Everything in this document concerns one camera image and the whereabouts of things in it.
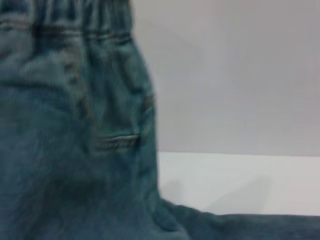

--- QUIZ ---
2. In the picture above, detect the blue denim shorts basketball print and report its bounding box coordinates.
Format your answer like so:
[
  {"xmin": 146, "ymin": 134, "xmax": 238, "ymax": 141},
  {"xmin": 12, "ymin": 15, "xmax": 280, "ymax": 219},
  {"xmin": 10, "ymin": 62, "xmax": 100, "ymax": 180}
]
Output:
[{"xmin": 0, "ymin": 0, "xmax": 320, "ymax": 240}]

